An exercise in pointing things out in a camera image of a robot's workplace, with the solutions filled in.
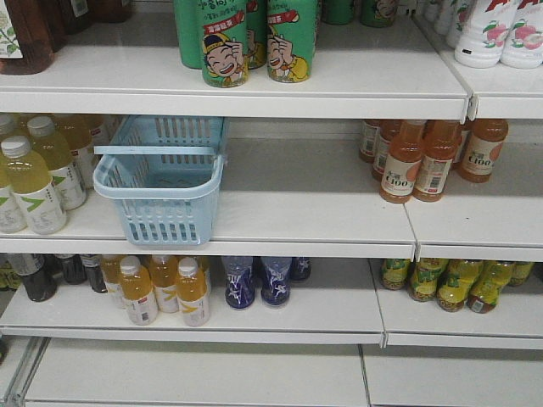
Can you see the light blue plastic basket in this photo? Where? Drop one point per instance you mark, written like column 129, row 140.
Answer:
column 163, row 173

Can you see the white metal shelf unit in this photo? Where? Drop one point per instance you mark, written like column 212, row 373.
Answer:
column 294, row 184

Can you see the dark tea bottle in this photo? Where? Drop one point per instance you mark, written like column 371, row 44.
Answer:
column 91, row 265
column 72, row 268
column 33, row 272

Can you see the white peach drink bottle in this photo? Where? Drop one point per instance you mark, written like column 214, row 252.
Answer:
column 523, row 48
column 484, row 33

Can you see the orange vitamin drink bottle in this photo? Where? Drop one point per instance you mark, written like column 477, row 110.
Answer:
column 163, row 271
column 192, row 292
column 110, row 267
column 138, row 291

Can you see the brown tea bottle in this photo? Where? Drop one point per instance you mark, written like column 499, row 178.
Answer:
column 26, row 48

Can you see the orange C100 juice bottle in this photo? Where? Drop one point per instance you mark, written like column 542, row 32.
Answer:
column 483, row 149
column 403, row 161
column 439, row 149

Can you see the yellow lemon tea bottle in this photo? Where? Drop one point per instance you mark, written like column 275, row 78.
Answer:
column 460, row 276
column 393, row 273
column 424, row 279
column 520, row 273
column 485, row 292

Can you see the blue sports drink bottle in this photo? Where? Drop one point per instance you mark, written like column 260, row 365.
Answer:
column 240, row 288
column 300, row 269
column 275, row 290

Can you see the pale green drink bottle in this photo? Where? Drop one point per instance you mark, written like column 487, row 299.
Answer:
column 12, row 219
column 32, row 186
column 55, row 150

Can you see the green cartoon tea bottle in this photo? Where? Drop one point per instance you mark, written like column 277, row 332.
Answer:
column 223, row 40
column 291, row 37

